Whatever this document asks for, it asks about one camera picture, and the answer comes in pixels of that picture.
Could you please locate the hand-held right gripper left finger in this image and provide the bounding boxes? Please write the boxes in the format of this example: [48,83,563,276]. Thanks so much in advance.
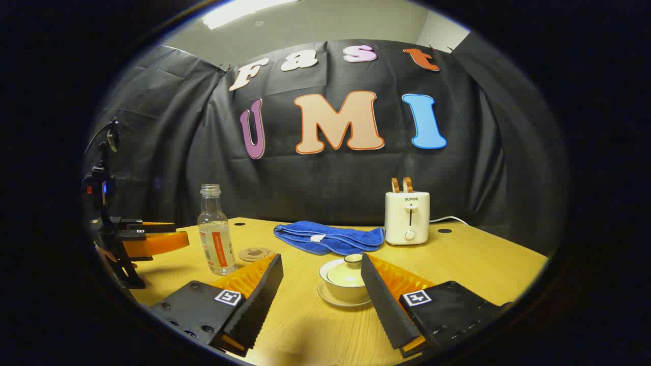
[150,253,284,357]

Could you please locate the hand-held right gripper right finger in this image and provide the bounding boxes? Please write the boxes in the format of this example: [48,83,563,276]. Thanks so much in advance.
[360,253,514,359]

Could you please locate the white teacup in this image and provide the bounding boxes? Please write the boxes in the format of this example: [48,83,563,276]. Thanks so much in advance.
[319,258,369,303]

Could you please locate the round cork coaster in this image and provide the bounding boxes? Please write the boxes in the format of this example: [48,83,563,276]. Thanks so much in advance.
[238,247,276,263]

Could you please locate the white teacup lid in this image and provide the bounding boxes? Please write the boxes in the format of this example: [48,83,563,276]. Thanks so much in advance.
[325,253,366,288]

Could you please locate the clear plastic water bottle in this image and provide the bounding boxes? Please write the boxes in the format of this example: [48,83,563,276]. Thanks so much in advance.
[197,184,237,276]

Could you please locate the white saucer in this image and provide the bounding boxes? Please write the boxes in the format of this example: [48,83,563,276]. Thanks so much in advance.
[317,281,374,309]

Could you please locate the blue towel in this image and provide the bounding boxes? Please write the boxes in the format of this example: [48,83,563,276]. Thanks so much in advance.
[274,221,386,256]

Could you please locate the white toaster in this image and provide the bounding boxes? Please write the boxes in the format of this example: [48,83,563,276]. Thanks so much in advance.
[384,191,431,246]

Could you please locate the black backdrop cloth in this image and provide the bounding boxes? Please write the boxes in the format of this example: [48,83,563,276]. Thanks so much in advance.
[84,38,568,255]

